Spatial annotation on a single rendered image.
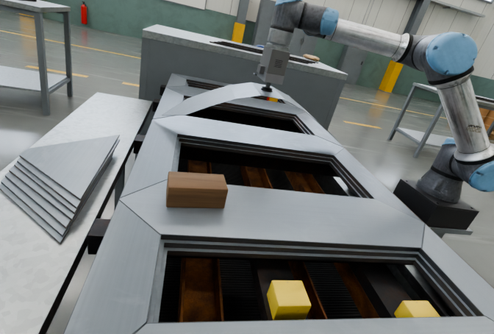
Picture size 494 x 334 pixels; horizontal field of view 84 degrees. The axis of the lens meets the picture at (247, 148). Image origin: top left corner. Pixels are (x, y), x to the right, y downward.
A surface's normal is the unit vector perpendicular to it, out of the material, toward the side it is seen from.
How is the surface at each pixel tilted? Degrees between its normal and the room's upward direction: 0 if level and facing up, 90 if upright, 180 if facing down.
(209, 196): 90
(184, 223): 0
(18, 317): 0
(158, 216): 0
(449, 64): 80
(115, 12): 90
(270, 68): 90
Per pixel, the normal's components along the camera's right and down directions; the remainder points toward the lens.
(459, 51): -0.17, 0.21
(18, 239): 0.21, -0.89
